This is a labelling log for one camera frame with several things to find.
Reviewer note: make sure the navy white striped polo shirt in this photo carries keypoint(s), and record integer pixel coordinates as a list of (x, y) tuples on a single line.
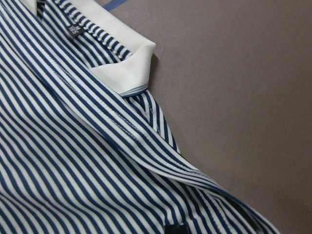
[(84, 147)]

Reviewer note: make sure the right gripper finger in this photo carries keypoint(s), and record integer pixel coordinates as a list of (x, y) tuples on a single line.
[(176, 229)]

